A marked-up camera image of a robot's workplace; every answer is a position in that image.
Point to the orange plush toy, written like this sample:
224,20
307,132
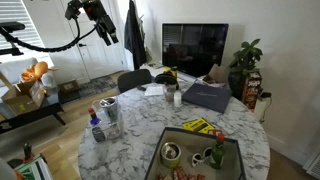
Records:
33,71

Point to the white paper sheet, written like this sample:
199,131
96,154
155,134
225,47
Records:
154,90

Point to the yellow black booklet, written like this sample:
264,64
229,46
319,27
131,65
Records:
197,125

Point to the white door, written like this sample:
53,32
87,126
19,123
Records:
96,58

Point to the dark blue flat box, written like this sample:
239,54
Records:
206,96

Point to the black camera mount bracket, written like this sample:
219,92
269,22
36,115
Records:
11,26

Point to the green bottle red cap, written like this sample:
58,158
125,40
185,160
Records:
217,154

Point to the black power adapter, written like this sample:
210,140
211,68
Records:
265,95

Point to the small black remote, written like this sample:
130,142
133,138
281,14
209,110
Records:
141,88

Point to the green leafy houseplant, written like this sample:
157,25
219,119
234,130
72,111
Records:
246,58

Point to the dark grey chair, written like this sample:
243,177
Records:
133,79

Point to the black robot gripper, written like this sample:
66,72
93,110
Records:
95,11

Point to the blue bottle red cap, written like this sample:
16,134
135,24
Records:
93,116

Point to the dark rimmed tray box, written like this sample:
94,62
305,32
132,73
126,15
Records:
195,141

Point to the open cardboard box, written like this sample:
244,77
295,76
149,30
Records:
21,100

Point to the green white box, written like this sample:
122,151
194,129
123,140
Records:
35,169

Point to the red snack packets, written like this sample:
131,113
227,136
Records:
180,174

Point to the round metal tin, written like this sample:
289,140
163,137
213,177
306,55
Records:
170,154

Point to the grey patterned rug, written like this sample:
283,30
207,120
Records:
96,86

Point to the dark hanging jacket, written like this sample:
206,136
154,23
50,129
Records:
134,36

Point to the black flat screen television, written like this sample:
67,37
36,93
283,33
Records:
195,48

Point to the small brown cardboard box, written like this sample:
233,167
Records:
69,86

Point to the small dark can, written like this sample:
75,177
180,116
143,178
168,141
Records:
98,134

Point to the small white bottle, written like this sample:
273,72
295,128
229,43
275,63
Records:
177,99

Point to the white floor vent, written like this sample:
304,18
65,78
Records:
313,166

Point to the black low table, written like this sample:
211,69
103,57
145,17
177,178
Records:
30,115

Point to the red jenga game box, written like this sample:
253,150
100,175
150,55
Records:
251,91

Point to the white framed sunglasses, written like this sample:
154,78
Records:
197,159

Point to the black sunglasses pouch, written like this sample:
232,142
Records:
165,78

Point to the frosted plastic cup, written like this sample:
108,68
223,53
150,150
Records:
170,92

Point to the clear plastic container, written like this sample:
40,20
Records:
115,130

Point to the stainless steel tumbler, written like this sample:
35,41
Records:
110,108

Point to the yellow black object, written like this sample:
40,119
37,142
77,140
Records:
169,70

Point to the black plant pot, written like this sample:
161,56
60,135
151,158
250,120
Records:
236,85

